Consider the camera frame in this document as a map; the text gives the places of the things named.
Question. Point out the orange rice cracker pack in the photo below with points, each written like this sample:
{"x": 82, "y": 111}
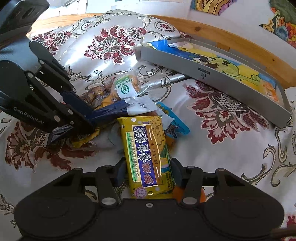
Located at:
{"x": 270, "y": 92}

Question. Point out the dark dried fruit piece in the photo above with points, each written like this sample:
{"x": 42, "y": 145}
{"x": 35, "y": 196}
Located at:
{"x": 212, "y": 65}

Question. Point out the round bun green label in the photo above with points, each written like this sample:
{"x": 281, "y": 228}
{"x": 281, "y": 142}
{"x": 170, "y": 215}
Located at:
{"x": 125, "y": 86}

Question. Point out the floral white bedspread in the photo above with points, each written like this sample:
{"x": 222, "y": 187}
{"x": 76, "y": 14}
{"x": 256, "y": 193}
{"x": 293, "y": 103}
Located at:
{"x": 224, "y": 133}

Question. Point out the yellow biscuit pack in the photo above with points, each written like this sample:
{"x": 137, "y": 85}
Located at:
{"x": 147, "y": 157}

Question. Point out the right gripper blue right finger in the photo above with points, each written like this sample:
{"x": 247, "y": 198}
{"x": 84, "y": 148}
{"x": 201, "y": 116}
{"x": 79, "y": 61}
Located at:
{"x": 178, "y": 172}

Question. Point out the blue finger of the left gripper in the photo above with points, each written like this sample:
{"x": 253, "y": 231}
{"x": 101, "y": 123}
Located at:
{"x": 60, "y": 133}
{"x": 77, "y": 104}

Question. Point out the clear bag brown nuts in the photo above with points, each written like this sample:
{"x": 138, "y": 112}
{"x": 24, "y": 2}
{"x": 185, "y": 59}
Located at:
{"x": 95, "y": 95}

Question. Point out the sausages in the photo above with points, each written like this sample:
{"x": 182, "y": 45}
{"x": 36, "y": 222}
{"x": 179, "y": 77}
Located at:
{"x": 166, "y": 119}

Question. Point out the navy blue stick sachet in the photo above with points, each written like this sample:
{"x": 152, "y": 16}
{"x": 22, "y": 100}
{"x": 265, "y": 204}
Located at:
{"x": 123, "y": 108}

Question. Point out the blue packet brown snack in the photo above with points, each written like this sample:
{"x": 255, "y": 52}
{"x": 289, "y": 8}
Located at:
{"x": 176, "y": 129}

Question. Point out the wooden bed frame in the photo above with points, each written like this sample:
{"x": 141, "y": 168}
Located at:
{"x": 222, "y": 39}

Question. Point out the grey cardboard tray box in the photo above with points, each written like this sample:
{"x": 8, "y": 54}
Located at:
{"x": 236, "y": 76}

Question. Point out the landscape flower poster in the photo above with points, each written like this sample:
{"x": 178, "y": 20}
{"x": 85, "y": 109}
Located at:
{"x": 282, "y": 24}

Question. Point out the gold foil snack packet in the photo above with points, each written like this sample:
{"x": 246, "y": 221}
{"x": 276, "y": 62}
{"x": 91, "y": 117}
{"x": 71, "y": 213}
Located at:
{"x": 78, "y": 141}

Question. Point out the swirly night sky poster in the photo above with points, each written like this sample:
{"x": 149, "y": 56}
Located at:
{"x": 213, "y": 7}

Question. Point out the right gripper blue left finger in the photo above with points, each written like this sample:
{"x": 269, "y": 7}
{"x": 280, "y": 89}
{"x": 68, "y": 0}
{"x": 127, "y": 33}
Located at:
{"x": 120, "y": 172}

